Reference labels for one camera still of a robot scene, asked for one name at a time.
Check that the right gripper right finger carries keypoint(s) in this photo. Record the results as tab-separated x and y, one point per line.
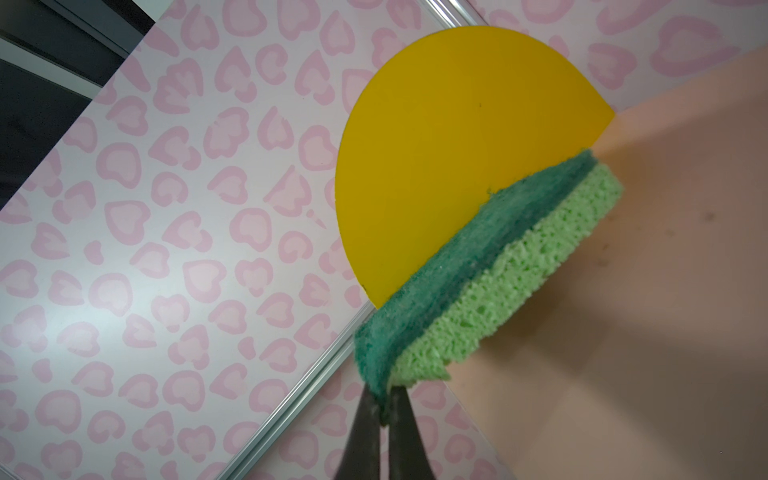
407	455

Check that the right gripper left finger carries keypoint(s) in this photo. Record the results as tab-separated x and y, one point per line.
361	458

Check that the yellow shelf with coloured boards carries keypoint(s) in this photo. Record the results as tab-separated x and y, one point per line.
594	288

